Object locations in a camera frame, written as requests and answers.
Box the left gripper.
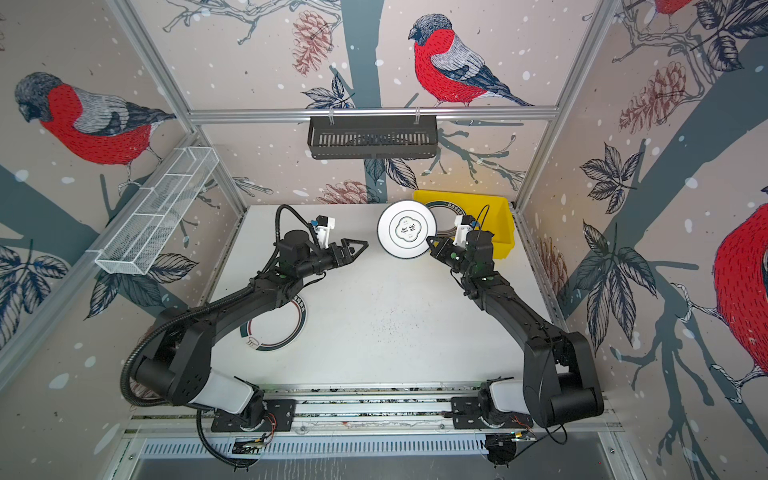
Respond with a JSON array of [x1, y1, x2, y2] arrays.
[[296, 239, 367, 280]]

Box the white plate black cloud outline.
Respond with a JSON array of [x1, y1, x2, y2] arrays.
[[376, 200, 437, 260]]

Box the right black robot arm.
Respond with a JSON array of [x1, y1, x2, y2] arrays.
[[427, 230, 604, 427]]

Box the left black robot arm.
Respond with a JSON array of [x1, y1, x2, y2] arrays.
[[119, 230, 369, 416]]

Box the yellow plastic bin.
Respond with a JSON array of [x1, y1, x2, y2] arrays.
[[413, 190, 515, 260]]

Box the white plate red green rim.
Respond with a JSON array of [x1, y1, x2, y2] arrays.
[[239, 295, 308, 352]]

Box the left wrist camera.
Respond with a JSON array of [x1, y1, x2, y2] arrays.
[[311, 215, 335, 250]]

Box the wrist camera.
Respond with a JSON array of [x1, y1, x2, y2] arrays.
[[453, 214, 476, 248], [311, 215, 335, 250]]

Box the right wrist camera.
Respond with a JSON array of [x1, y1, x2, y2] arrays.
[[453, 214, 476, 248]]

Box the black hanging wire basket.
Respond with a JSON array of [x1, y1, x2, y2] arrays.
[[307, 116, 438, 160]]

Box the aluminium rail frame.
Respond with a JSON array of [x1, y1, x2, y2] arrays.
[[124, 382, 625, 436]]

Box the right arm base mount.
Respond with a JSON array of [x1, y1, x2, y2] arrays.
[[443, 394, 534, 430]]

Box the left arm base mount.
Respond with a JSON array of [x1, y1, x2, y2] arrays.
[[211, 399, 297, 433]]

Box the white wire mesh shelf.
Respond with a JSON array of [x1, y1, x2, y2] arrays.
[[95, 146, 219, 275]]

